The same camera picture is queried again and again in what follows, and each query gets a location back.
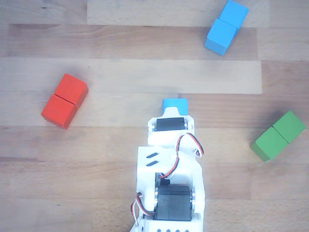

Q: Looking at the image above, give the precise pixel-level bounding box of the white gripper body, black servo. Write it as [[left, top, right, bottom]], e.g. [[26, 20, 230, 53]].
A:
[[147, 117, 197, 149]]

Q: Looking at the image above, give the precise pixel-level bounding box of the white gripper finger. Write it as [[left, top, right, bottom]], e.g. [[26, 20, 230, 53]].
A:
[[147, 107, 196, 133]]

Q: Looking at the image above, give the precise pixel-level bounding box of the small blue cube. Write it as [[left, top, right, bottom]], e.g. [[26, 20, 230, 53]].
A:
[[162, 98, 188, 116]]

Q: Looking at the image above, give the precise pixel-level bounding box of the blue rectangular block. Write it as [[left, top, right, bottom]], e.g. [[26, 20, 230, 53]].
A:
[[204, 0, 249, 56]]

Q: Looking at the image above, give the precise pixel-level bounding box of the green rectangular block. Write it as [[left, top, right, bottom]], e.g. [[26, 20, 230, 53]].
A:
[[250, 110, 306, 162]]

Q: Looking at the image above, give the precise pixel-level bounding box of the red rectangular block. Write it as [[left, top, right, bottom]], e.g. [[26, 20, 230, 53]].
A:
[[41, 73, 89, 130]]

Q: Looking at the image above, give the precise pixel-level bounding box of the looped gripper servo cable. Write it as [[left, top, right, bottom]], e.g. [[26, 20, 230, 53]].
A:
[[160, 132, 205, 179]]

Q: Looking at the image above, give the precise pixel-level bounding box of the upper arm servo cable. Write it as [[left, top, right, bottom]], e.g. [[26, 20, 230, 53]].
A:
[[131, 192, 155, 225]]

